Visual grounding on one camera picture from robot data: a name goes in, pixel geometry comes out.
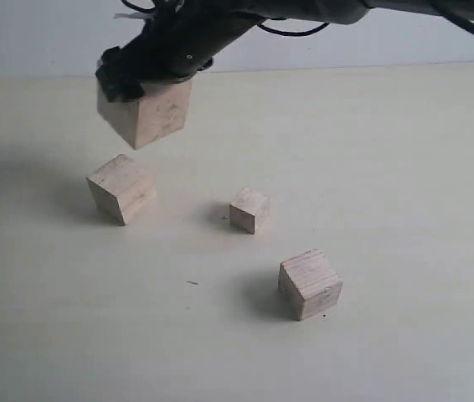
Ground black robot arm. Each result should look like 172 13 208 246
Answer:
95 0 474 102

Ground second largest wooden cube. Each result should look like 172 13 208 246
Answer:
86 154 157 226

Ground smallest wooden cube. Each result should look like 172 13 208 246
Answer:
229 187 270 235

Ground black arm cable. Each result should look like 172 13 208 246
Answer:
257 18 331 37

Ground third largest wooden cube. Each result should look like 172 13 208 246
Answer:
278 249 343 321

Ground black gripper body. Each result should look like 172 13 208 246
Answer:
123 8 262 81

